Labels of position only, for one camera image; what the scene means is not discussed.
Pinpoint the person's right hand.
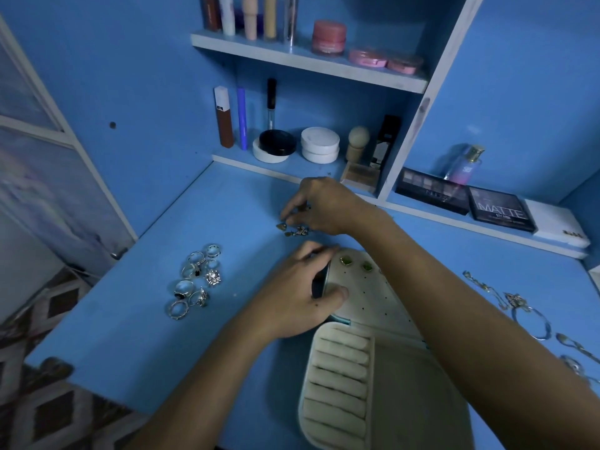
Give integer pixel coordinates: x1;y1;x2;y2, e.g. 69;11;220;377
281;177;378;238

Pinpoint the person's left hand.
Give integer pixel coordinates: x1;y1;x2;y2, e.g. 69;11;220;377
246;241;350;341

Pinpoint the pile of small earrings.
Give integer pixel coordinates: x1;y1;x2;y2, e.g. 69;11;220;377
276;220;311;238

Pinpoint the pile of silver rings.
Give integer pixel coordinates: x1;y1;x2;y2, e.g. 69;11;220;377
166;242;224;321

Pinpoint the cream jewellery box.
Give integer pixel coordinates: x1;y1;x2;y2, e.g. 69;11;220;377
298;246;474;450

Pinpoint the pile of silver bracelets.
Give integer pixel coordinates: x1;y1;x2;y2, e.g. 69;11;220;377
462;269;600;390

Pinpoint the person's right forearm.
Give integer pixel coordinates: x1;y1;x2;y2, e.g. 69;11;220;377
351;209;600;450

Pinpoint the person's left forearm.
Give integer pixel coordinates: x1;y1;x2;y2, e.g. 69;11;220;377
126;314;283;450

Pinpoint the white flat box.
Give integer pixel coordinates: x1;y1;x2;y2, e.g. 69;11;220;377
523;198;592;250

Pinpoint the square brown powder compact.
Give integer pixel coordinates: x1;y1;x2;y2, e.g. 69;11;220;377
339;162;381;195

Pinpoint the white round cream jar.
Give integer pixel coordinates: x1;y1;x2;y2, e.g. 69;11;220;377
301;126;341;165

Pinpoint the beige makeup sponge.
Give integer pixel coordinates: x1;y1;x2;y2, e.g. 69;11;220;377
346;125;371;165

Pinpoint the white bowl black inside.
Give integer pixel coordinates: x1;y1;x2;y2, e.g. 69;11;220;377
252;129;298;164

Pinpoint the black cosmetic bottle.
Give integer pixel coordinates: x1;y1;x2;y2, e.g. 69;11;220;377
368;114;401;171

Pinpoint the dark eyeshadow palette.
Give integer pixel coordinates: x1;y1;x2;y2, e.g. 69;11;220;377
394;167;473;216

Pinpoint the black makeup brush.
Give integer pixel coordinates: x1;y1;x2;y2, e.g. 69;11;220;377
266;77;279;132

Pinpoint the blue cosmetic tube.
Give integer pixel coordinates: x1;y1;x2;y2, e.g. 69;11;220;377
235;86;249;151

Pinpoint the brown lipstick tube white cap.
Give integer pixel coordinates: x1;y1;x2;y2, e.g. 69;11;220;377
214;85;236;149

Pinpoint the small pink perfume bottle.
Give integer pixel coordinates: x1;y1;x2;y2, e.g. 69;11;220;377
444;144;486;186

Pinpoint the pink flat compact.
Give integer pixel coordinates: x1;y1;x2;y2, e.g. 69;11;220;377
387;56;425;77
349;48;388;69

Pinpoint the white shelf unit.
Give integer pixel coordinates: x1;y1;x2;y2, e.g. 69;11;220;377
190;0;592;261

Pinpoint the pink round jar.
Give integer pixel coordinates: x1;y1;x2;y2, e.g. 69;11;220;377
312;20;347;56

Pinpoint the black lettered eyeshadow palette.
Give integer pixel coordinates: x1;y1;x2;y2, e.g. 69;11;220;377
467;186;536;233

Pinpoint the short beige cosmetic tube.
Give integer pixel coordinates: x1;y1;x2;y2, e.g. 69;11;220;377
263;0;279;41

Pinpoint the tall beige cosmetic tube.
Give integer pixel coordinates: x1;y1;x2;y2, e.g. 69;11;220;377
242;0;259;42

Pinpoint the white tube blue label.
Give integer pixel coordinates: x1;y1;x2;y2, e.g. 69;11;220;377
219;0;236;38

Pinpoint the white framed marbled panel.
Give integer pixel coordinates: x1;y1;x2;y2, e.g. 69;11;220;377
0;14;139;324

